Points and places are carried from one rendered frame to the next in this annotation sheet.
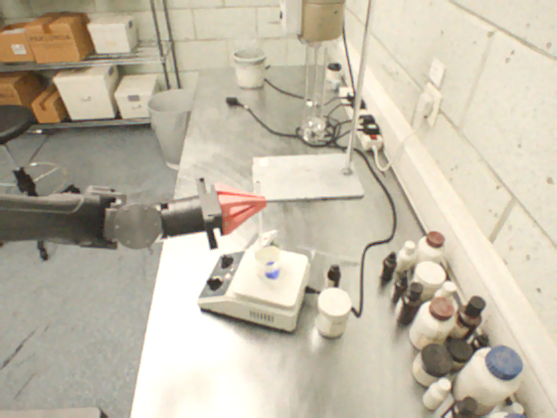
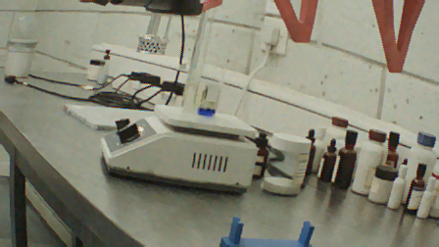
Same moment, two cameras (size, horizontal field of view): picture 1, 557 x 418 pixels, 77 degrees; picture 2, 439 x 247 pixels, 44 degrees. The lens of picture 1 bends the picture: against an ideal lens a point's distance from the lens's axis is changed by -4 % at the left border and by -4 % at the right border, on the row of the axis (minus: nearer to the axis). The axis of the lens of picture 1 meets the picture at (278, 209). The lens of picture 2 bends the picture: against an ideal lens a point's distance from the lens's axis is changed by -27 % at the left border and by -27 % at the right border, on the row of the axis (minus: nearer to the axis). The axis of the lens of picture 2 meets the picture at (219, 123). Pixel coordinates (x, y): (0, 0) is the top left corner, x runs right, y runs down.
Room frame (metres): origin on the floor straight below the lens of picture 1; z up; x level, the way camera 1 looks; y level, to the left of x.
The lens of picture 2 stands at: (-0.42, 0.53, 0.97)
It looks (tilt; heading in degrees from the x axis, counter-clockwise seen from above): 8 degrees down; 327
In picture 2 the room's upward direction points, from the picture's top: 11 degrees clockwise
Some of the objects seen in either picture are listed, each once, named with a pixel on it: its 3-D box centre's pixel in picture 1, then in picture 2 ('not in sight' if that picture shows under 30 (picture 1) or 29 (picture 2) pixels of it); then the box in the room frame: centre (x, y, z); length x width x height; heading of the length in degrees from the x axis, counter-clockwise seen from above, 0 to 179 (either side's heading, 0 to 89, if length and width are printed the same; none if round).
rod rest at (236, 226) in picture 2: not in sight; (271, 236); (0.11, 0.10, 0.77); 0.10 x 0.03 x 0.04; 69
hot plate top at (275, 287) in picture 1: (271, 274); (203, 120); (0.42, 0.01, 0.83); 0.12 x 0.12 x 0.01; 74
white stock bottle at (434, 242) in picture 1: (429, 253); (335, 144); (0.50, -0.32, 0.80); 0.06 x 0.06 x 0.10
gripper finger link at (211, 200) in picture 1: (238, 211); not in sight; (0.41, 0.06, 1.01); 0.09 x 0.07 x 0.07; 107
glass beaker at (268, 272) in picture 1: (267, 256); (201, 87); (0.43, 0.02, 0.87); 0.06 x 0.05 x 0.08; 31
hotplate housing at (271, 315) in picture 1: (259, 285); (178, 148); (0.43, 0.04, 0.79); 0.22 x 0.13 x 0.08; 74
